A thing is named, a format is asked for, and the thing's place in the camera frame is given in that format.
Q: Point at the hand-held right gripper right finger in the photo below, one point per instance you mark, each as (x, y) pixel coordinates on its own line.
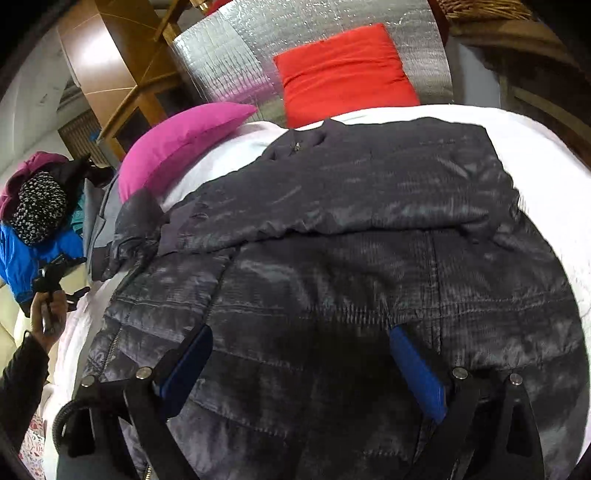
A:
(418, 378)

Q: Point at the white fleece blanket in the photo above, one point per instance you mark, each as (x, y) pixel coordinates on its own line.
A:
(531, 138)

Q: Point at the black puffer jacket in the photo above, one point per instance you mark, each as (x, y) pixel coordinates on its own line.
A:
(323, 277)

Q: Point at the silver foil insulation mat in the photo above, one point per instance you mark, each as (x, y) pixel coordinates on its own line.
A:
(221, 60)

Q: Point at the dark wooden furniture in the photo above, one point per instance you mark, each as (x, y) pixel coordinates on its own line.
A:
(531, 69)

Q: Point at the maroon garment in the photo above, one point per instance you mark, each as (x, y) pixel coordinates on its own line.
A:
(41, 161)

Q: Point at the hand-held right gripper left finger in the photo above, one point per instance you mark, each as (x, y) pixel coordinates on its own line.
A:
(184, 364)

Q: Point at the person's left hand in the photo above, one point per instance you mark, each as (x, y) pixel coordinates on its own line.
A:
(51, 323)

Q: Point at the floral printed cloth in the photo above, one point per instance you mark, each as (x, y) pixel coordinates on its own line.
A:
(33, 443)

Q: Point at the grey cloth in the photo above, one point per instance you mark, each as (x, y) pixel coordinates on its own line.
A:
(102, 221)

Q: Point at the wicker basket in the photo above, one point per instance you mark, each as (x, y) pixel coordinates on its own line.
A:
(480, 8)

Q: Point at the person's left forearm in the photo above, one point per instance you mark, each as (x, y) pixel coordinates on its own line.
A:
(21, 392)

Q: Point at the pink pillow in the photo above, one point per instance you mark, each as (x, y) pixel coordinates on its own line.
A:
(171, 143)

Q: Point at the wooden cabinet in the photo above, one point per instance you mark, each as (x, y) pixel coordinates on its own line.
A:
(111, 55)

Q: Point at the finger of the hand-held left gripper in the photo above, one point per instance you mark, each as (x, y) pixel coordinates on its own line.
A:
(77, 296)
(69, 265)

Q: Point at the black and white knit hat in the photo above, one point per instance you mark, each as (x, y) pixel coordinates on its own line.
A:
(39, 207)

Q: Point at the blue garment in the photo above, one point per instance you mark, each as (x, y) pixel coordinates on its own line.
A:
(14, 258)

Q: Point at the red pillow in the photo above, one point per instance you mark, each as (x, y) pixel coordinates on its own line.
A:
(346, 74)

